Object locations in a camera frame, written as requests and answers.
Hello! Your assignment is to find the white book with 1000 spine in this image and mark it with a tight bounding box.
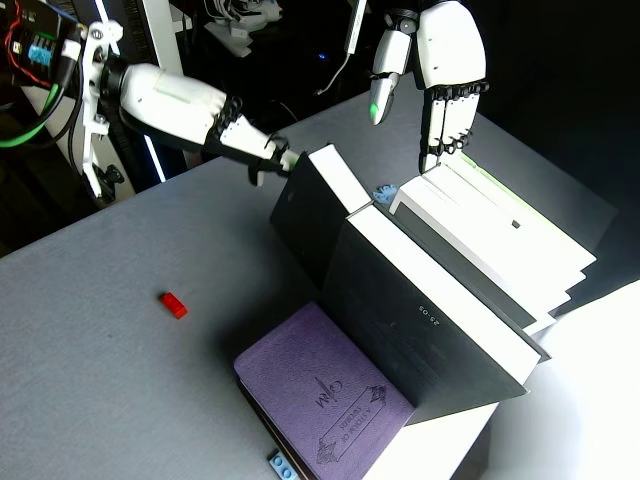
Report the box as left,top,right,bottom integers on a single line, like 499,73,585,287
388,177,559,337

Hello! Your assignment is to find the small light blue toy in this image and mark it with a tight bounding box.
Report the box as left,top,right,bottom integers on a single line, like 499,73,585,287
373,183,401,205

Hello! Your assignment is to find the blue studded toy brick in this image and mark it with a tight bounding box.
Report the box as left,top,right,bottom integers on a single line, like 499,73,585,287
266,448,302,480

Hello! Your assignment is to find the green-edged white book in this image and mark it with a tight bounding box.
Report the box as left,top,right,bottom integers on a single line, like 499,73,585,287
457,149,599,281

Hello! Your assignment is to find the red toy block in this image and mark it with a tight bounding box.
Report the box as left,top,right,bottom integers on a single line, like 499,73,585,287
159,292,190,320

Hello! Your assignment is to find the white usb hub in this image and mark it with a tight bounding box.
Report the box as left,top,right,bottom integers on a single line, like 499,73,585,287
346,0,370,56

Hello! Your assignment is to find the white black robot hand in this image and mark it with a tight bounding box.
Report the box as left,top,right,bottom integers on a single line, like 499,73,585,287
368,0,490,174
118,63,302,188

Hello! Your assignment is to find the white book with grey spine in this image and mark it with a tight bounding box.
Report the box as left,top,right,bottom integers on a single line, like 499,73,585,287
424,162,586,306

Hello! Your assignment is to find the small black hardcover book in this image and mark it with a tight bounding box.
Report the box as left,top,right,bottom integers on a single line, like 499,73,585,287
269,143,375,292

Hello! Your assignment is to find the purple embossed notebook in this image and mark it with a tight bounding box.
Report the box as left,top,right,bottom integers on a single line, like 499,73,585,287
233,302,416,480

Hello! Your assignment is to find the white frame post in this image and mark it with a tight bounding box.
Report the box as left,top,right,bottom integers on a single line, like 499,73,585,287
141,0,184,76

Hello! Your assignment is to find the white plastic part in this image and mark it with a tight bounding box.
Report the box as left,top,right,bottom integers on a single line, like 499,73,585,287
203,0,284,58

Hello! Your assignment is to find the large black hardcover book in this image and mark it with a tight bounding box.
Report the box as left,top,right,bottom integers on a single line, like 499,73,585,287
321,204,552,427

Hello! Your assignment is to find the white hub cable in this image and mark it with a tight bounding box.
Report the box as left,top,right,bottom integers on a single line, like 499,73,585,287
313,49,354,96

